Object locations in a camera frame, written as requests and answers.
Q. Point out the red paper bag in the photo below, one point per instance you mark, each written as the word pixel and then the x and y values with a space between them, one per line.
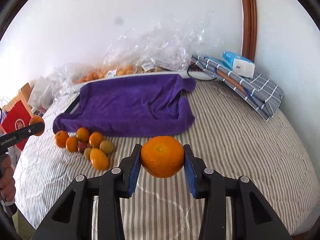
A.
pixel 18 117

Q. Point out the purple towel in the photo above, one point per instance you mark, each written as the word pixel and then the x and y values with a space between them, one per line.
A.
pixel 132 108

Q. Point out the blue white tissue pack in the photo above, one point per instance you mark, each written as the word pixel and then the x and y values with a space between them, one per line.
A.
pixel 238 64

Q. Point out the blue checked folded cloth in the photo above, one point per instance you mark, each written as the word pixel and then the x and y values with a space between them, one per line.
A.
pixel 263 95

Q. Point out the orange mandarin back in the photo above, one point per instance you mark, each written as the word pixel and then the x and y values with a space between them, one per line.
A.
pixel 83 135

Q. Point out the large orange mandarin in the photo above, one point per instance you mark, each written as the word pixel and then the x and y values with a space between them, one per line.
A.
pixel 162 156

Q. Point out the oval orange citrus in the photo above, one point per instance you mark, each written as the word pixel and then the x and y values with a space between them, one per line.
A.
pixel 98 159

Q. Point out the small red plum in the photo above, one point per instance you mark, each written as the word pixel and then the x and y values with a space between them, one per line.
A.
pixel 81 147

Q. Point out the yellow-green plum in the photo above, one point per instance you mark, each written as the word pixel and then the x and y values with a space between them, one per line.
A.
pixel 107 147

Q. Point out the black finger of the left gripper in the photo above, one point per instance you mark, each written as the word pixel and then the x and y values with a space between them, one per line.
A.
pixel 19 135

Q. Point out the brown wooden door frame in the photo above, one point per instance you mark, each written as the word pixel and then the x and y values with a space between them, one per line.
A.
pixel 249 37

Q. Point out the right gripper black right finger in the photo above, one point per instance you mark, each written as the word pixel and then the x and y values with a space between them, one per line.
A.
pixel 252 215

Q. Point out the striped bed quilt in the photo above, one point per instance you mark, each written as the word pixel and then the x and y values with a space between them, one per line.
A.
pixel 227 134

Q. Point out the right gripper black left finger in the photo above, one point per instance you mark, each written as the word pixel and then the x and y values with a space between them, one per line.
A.
pixel 71 215

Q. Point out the person's left hand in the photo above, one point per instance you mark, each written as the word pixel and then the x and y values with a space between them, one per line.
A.
pixel 7 182

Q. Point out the clear plastic bags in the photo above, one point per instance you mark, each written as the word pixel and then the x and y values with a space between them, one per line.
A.
pixel 169 45

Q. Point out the small green plum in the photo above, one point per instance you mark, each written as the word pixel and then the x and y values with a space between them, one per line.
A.
pixel 87 152

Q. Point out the white plastic bag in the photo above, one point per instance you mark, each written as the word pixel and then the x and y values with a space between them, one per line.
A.
pixel 41 97

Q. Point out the bagged oranges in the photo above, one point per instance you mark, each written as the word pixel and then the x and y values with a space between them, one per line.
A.
pixel 112 71

